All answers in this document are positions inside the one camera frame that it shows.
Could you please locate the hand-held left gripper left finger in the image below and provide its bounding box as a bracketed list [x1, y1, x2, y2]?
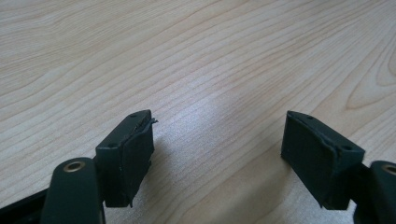
[94, 109, 159, 209]

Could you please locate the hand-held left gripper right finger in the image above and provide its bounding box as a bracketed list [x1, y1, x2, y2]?
[280, 110, 366, 211]

